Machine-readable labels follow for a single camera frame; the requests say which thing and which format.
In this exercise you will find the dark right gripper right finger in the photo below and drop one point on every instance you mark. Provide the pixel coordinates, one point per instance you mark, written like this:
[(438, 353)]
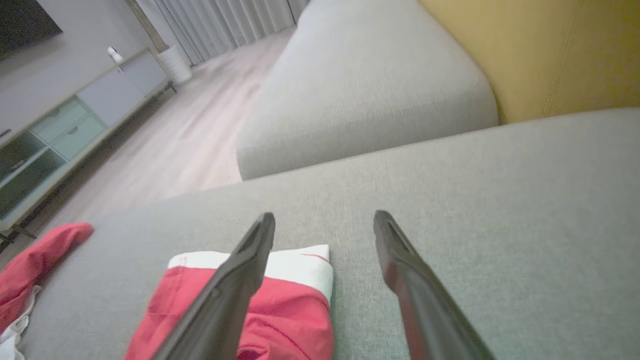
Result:
[(425, 310)]

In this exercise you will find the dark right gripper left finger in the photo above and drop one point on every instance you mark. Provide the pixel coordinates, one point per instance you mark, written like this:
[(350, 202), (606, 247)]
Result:
[(225, 305)]

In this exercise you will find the red shorts with white trim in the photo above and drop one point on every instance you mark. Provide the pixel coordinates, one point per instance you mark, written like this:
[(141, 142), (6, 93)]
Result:
[(290, 310)]

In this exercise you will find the red number 23 jersey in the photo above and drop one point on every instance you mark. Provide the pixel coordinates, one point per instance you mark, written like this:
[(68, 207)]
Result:
[(30, 270)]

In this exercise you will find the long grey sofa seat cushion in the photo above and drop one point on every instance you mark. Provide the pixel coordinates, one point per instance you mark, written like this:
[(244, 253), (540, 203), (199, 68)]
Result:
[(360, 90)]

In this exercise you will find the grey and green TV cabinet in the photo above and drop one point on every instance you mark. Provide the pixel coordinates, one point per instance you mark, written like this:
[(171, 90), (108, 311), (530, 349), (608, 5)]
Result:
[(115, 95)]

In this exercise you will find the white ribbed plant pot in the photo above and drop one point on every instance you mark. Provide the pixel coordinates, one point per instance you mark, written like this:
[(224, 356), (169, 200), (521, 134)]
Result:
[(175, 65)]

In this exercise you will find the grey pleated curtain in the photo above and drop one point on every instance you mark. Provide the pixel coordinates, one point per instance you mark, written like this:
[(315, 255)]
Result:
[(225, 25)]

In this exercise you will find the yellow sofa backrest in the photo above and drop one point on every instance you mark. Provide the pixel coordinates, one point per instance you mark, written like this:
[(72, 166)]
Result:
[(550, 55)]

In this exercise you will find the green potted tree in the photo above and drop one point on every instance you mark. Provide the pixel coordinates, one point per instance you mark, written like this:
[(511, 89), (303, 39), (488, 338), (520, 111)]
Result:
[(146, 25)]

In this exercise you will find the small white security camera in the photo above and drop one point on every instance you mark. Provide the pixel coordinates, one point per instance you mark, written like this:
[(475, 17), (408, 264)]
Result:
[(115, 55)]

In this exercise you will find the black wall television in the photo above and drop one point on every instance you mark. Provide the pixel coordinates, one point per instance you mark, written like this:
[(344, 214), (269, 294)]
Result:
[(20, 22)]

